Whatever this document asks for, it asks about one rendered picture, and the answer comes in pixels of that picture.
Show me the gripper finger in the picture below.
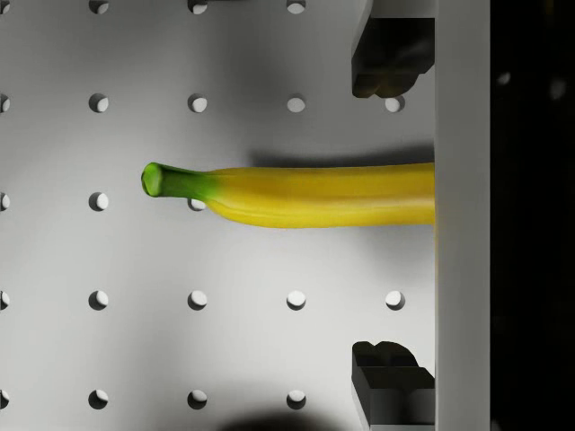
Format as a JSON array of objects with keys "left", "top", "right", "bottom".
[
  {"left": 350, "top": 0, "right": 437, "bottom": 100},
  {"left": 350, "top": 339, "right": 437, "bottom": 431}
]

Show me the banana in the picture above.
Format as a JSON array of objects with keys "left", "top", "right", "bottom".
[{"left": 140, "top": 161, "right": 437, "bottom": 230}]

